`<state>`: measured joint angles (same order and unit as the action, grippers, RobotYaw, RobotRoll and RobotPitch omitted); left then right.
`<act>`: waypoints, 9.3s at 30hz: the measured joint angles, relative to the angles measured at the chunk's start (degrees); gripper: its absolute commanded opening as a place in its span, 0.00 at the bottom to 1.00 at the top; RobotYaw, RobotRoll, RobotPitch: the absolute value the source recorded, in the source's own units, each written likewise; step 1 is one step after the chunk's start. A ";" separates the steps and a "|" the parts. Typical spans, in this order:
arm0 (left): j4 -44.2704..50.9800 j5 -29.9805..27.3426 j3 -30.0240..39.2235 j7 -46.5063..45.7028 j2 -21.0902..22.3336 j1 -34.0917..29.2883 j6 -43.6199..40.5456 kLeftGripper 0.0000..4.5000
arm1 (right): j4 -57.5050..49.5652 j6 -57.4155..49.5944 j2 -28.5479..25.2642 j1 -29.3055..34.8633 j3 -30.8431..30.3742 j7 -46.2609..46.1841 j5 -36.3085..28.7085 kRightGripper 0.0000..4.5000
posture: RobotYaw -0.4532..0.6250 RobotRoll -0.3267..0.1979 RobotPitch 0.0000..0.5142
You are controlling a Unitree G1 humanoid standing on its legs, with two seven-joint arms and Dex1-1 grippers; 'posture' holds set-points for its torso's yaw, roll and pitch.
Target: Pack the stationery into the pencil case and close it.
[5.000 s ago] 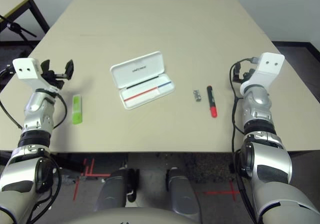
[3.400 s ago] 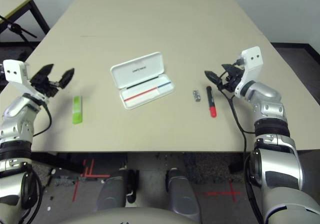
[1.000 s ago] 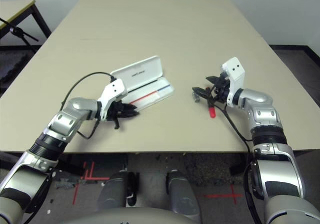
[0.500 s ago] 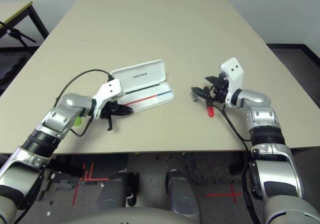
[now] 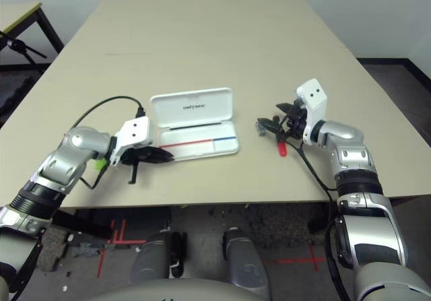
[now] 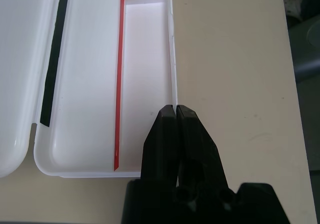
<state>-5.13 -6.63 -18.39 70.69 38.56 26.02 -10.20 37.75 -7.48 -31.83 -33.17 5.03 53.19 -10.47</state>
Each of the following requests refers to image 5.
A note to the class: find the beige side table black frame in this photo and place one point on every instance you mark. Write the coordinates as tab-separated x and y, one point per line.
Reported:
17	15

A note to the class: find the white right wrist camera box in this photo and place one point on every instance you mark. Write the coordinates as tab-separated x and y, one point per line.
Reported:
314	102

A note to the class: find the grey robot torso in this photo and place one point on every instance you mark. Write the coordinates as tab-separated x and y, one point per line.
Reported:
175	292

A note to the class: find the grey robot right leg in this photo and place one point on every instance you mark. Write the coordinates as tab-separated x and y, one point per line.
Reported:
242	264

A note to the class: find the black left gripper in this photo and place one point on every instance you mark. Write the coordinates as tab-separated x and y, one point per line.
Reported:
134	156

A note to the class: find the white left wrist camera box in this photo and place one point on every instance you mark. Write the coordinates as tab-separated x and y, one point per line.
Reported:
134	131

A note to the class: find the red tape cross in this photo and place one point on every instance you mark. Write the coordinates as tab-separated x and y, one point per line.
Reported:
314	259

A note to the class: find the dark foam floor mat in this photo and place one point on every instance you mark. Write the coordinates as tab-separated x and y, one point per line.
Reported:
13	92

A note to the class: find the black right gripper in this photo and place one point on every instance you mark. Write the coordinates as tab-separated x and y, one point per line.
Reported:
296	122

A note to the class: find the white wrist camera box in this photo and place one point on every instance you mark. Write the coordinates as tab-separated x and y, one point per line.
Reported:
314	102
134	131

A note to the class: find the white plastic pencil case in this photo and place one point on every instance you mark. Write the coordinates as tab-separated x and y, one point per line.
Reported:
208	99

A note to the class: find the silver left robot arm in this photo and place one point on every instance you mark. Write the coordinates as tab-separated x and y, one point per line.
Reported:
67	156

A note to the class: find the grey robot leg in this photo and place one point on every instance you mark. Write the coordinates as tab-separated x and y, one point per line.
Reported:
151	257
242	264

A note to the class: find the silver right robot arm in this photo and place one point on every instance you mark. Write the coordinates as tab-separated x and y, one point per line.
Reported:
350	156

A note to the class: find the grey robot left leg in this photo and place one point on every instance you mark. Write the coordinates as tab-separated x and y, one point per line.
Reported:
151	257

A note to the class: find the black tripod stand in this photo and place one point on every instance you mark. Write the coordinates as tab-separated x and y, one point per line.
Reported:
15	45

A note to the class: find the red tape lines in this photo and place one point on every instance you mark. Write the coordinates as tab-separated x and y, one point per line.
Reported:
116	237

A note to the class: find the speckled grey floor mat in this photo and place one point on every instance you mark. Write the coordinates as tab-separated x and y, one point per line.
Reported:
54	247
269	223

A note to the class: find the black marker with red cap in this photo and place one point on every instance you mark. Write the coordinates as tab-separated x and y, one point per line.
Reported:
283	149

